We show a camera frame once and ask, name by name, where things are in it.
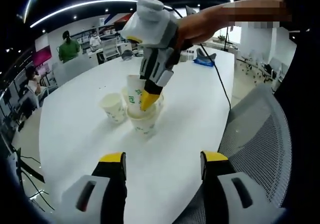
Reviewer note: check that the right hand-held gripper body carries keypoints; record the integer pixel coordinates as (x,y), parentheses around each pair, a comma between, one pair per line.
(150,28)

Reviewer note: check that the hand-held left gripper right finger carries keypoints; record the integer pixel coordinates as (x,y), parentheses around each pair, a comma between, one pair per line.
(227,196)

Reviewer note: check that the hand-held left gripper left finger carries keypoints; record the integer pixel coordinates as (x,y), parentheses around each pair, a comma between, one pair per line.
(97,194)

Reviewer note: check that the floral print paper cup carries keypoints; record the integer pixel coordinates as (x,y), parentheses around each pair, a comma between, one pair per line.
(161,103)
(132,93)
(112,108)

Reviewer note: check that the stack of paper cups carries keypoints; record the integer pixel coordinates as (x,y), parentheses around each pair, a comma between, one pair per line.
(143,128)

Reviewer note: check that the person's right hand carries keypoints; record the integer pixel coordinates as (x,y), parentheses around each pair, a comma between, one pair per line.
(197,28)

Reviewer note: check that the grey round object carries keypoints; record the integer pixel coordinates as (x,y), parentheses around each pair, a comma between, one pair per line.
(127,55)

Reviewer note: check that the white storage shelves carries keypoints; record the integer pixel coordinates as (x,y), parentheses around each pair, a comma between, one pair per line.
(110,33)

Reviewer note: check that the white slatted chair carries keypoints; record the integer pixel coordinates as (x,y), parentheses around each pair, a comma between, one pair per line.
(109,49)

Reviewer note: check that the blue packet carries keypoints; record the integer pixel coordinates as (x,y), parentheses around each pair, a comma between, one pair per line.
(203,63)

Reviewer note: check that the dark grey curved holder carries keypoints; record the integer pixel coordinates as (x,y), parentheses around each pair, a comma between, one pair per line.
(208,56)

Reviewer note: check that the grey mesh office chair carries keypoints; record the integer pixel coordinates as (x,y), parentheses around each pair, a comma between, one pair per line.
(255,146)

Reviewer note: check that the black stand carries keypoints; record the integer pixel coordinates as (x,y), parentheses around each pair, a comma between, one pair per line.
(32,169)

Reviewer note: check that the pale grey chair backrest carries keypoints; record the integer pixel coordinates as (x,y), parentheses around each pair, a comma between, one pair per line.
(75,71)

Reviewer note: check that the white flat device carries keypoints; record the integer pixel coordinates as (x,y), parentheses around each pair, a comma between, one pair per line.
(12,161)

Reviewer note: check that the row of white office chairs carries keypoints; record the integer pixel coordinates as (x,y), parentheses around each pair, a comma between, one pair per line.
(262,68)

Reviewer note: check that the person's dark shirt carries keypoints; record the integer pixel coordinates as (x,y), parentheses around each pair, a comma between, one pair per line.
(300,83)

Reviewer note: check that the pink wall screen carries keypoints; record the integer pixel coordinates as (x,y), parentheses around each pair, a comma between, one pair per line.
(43,55)

